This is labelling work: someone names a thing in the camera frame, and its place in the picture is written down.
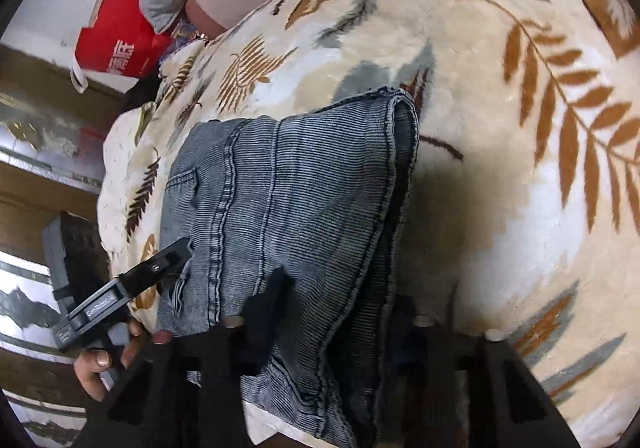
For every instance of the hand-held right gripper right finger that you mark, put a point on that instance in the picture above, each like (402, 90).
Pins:
(430, 353)

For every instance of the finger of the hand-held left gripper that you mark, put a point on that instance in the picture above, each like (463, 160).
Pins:
(155, 268)

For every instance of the red paper bag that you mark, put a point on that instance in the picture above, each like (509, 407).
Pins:
(115, 38)

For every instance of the person's left hand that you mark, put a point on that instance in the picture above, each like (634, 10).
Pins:
(95, 378)

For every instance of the cream leaf-print blanket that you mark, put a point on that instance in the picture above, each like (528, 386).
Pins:
(500, 103)

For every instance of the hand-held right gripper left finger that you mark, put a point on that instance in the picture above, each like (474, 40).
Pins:
(265, 318)

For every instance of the grey-blue denim pants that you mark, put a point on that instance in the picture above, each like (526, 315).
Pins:
(300, 188)

